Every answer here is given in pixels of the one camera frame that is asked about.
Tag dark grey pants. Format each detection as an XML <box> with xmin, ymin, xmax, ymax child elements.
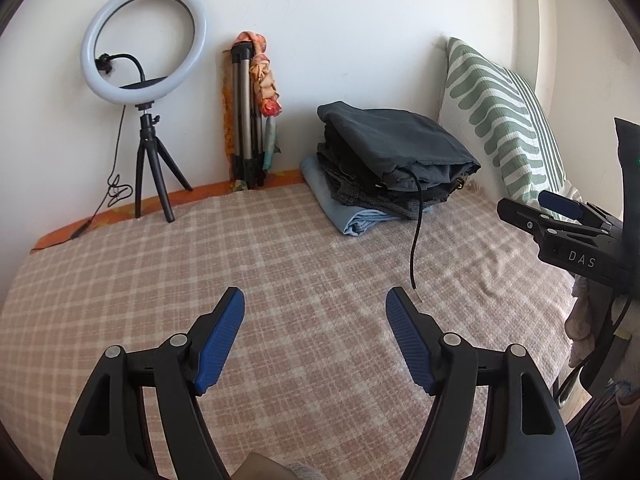
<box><xmin>316</xmin><ymin>100</ymin><xmax>483</xmax><ymax>291</ymax></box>

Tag right gloved hand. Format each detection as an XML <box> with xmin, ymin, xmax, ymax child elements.
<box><xmin>564</xmin><ymin>276</ymin><xmax>639</xmax><ymax>405</ymax></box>

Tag zebra striped trouser leg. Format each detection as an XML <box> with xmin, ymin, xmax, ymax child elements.
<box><xmin>566</xmin><ymin>385</ymin><xmax>623</xmax><ymax>480</ymax></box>

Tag green white patterned pillow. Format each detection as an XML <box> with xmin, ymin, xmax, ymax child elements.
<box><xmin>438</xmin><ymin>38</ymin><xmax>582</xmax><ymax>207</ymax></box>

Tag light blue folded garment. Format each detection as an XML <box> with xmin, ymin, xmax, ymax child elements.
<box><xmin>300</xmin><ymin>155</ymin><xmax>397</xmax><ymax>237</ymax></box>

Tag pink plaid bed cover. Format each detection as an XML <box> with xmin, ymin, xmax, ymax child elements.
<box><xmin>1</xmin><ymin>185</ymin><xmax>572</xmax><ymax>479</ymax></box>

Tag black mini tripod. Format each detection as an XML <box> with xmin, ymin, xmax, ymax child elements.
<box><xmin>134</xmin><ymin>102</ymin><xmax>193</xmax><ymax>223</ymax></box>

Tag silver folded tripod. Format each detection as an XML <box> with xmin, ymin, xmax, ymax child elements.
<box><xmin>231</xmin><ymin>40</ymin><xmax>265</xmax><ymax>188</ymax></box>

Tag ring light power cable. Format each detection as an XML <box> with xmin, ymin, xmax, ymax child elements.
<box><xmin>69</xmin><ymin>104</ymin><xmax>136</xmax><ymax>241</ymax></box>

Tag white ring light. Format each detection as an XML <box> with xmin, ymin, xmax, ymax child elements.
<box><xmin>79</xmin><ymin>0</ymin><xmax>208</xmax><ymax>105</ymax></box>

